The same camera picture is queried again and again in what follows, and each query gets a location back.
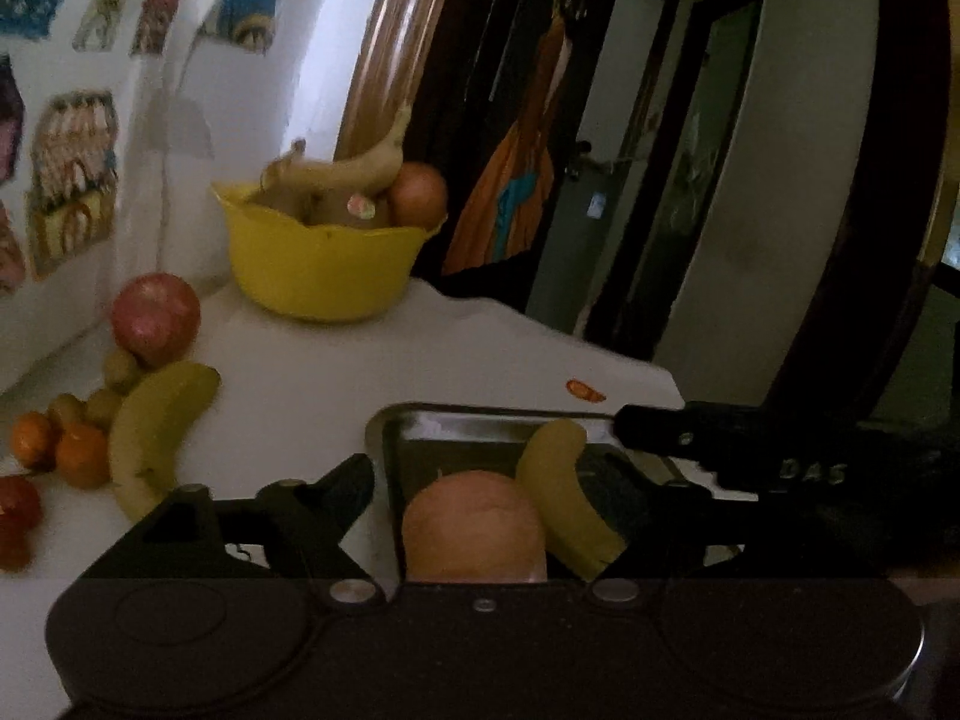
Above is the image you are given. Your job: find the yellow castle drawing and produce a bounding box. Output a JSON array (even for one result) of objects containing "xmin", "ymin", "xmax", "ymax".
[{"xmin": 26, "ymin": 90, "xmax": 121, "ymax": 280}]

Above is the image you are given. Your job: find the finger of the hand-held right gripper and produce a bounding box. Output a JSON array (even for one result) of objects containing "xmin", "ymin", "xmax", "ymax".
[{"xmin": 613, "ymin": 401, "xmax": 766, "ymax": 467}]

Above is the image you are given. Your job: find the dark framed house drawing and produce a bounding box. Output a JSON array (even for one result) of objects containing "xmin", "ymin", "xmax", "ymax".
[{"xmin": 0, "ymin": 52, "xmax": 27, "ymax": 188}]

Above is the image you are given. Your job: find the large red apple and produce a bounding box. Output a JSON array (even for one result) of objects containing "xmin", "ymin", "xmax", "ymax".
[{"xmin": 111, "ymin": 272, "xmax": 202, "ymax": 368}]

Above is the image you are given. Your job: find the metal tray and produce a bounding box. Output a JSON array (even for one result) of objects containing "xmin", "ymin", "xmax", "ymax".
[{"xmin": 364, "ymin": 401, "xmax": 751, "ymax": 587}]

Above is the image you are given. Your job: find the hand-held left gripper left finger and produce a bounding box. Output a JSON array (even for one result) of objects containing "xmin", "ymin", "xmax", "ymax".
[{"xmin": 75, "ymin": 454, "xmax": 387, "ymax": 612}]

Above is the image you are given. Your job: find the brown house drawing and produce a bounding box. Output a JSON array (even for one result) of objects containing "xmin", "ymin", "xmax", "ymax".
[{"xmin": 0, "ymin": 199, "xmax": 28, "ymax": 298}]

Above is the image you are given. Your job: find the kiwi with sticker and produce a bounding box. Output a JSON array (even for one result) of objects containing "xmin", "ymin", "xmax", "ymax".
[{"xmin": 304, "ymin": 191, "xmax": 392, "ymax": 230}]

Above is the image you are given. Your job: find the pale orange apple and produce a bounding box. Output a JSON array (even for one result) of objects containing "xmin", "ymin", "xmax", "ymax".
[{"xmin": 401, "ymin": 470, "xmax": 548, "ymax": 584}]

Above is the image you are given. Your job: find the yellow plastic bowl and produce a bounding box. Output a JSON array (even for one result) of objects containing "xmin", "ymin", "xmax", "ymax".
[{"xmin": 210, "ymin": 180, "xmax": 449, "ymax": 325}]

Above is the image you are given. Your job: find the wooden door frame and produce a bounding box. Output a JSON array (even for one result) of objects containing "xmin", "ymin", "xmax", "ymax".
[{"xmin": 334, "ymin": 0, "xmax": 466, "ymax": 166}]

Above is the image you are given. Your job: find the round orange fruit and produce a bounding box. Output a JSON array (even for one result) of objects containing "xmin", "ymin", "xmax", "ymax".
[{"xmin": 386, "ymin": 163, "xmax": 449, "ymax": 230}]

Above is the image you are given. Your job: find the short green banana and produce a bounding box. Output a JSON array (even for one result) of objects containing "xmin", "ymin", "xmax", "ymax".
[{"xmin": 515, "ymin": 418, "xmax": 628, "ymax": 582}]

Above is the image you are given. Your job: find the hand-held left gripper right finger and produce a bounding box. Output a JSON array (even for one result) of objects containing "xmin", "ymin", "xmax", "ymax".
[{"xmin": 589, "ymin": 454, "xmax": 893, "ymax": 607}]

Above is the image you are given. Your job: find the tangerine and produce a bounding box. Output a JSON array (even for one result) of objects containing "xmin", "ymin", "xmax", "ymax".
[
  {"xmin": 55, "ymin": 424, "xmax": 112, "ymax": 488},
  {"xmin": 9, "ymin": 410, "xmax": 59, "ymax": 472}
]

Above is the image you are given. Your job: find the door handle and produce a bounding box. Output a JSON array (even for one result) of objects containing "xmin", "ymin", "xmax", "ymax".
[{"xmin": 566, "ymin": 141, "xmax": 627, "ymax": 181}]

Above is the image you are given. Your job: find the long green banana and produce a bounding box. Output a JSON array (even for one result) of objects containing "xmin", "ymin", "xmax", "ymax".
[{"xmin": 109, "ymin": 361, "xmax": 223, "ymax": 523}]

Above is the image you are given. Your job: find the small red fruit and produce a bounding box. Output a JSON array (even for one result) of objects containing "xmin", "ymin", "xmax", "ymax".
[
  {"xmin": 0, "ymin": 474, "xmax": 44, "ymax": 533},
  {"xmin": 0, "ymin": 525, "xmax": 35, "ymax": 572}
]

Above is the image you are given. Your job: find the ripe yellow banana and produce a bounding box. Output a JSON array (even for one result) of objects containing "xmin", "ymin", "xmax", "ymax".
[{"xmin": 259, "ymin": 101, "xmax": 415, "ymax": 215}]

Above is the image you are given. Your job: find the grey door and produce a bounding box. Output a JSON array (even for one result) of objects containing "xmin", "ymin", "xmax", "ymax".
[{"xmin": 525, "ymin": 0, "xmax": 680, "ymax": 331}]

